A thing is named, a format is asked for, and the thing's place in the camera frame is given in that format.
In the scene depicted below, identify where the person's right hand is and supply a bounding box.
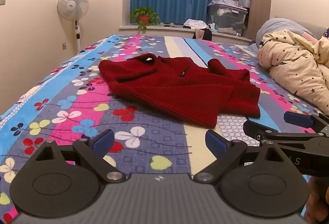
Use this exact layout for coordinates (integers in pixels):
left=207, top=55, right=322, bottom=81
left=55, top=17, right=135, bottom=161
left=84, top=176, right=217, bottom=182
left=305, top=176, right=329, bottom=224

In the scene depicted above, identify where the grey pillow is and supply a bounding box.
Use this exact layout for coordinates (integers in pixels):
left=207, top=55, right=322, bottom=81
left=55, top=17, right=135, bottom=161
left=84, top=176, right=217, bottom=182
left=255, top=18, right=327, bottom=50

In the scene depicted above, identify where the star print cream duvet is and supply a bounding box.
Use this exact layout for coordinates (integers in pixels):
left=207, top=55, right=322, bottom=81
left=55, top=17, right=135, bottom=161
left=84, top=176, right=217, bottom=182
left=258, top=29, right=329, bottom=109

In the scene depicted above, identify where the pink pillow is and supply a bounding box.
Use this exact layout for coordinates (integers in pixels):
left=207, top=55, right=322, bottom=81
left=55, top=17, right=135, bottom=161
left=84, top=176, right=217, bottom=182
left=301, top=31, right=320, bottom=43

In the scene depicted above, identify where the potted green plant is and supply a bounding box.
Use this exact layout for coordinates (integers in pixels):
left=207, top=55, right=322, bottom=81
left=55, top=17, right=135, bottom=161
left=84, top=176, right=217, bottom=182
left=129, top=7, right=161, bottom=30

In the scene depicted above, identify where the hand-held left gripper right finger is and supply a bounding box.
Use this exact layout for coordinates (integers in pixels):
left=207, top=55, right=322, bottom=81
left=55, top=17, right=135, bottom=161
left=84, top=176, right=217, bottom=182
left=193, top=130, right=286, bottom=185

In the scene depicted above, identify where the white standing fan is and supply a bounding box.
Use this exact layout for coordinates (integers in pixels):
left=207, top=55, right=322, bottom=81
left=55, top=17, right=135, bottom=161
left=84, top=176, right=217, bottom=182
left=57, top=0, right=89, bottom=53

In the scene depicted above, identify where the dark and pink garment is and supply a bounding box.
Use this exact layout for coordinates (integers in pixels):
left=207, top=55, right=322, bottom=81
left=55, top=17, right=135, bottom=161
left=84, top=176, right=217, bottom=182
left=192, top=29, right=213, bottom=41

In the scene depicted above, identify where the floral striped blanket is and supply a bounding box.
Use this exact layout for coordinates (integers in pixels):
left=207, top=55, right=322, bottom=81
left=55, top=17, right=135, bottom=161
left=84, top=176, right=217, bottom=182
left=0, top=34, right=329, bottom=224

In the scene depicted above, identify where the clear plastic storage box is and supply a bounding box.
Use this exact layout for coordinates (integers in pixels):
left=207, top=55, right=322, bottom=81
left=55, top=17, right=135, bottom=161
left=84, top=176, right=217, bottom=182
left=207, top=0, right=249, bottom=36

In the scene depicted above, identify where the pile of white clothes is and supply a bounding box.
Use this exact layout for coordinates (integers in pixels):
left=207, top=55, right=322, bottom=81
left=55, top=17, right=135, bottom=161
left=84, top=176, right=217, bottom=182
left=183, top=19, right=207, bottom=31

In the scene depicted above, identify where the red knit sweater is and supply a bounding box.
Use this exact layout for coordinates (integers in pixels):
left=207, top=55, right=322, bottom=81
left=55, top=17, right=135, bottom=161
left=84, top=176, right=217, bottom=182
left=98, top=53, right=261, bottom=129

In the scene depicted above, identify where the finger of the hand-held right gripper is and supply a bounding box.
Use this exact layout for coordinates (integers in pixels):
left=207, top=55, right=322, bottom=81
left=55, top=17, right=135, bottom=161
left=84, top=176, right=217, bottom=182
left=243, top=119, right=329, bottom=145
left=283, top=110, right=329, bottom=132

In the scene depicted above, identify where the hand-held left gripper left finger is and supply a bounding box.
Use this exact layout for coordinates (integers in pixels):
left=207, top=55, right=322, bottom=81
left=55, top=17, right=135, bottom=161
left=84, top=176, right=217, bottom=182
left=32, top=129, right=126, bottom=184

